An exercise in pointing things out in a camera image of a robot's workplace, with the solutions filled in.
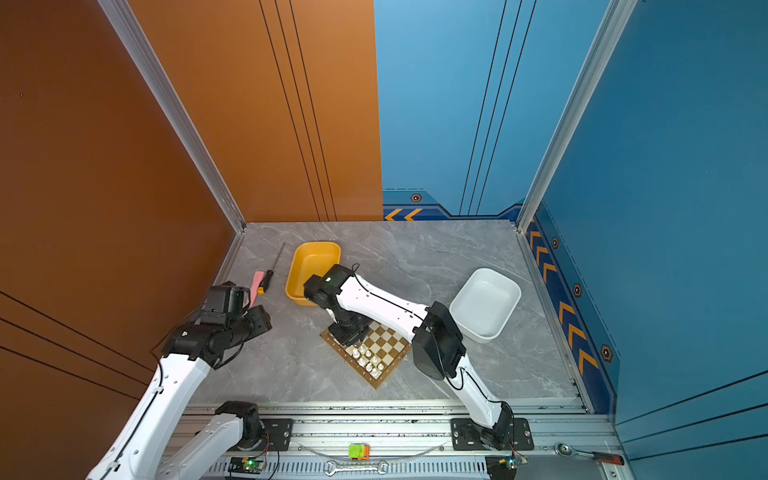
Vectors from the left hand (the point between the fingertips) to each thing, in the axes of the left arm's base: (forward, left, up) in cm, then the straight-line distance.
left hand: (262, 316), depth 78 cm
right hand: (-5, -24, -5) cm, 25 cm away
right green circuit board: (-30, -62, -16) cm, 71 cm away
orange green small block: (-28, -27, -13) cm, 41 cm away
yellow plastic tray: (+31, -4, -14) cm, 34 cm away
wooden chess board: (-5, -29, -13) cm, 33 cm away
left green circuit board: (-31, -1, -16) cm, 35 cm away
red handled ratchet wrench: (-27, -76, -12) cm, 81 cm away
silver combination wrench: (-31, -21, -15) cm, 40 cm away
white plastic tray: (+14, -65, -16) cm, 68 cm away
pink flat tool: (+22, +13, -14) cm, 29 cm away
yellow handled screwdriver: (+24, +10, -15) cm, 30 cm away
